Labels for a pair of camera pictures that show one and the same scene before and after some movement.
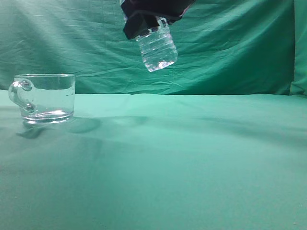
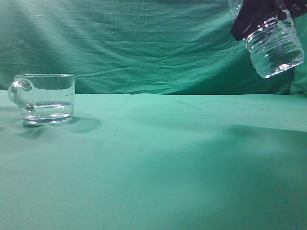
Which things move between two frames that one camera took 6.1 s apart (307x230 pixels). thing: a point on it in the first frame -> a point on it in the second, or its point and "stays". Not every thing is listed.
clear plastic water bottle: x=157 y=46 -> x=276 y=46
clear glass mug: x=46 y=98 stays
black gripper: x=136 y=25 -> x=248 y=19
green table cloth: x=157 y=162 stays
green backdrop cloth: x=224 y=47 stays
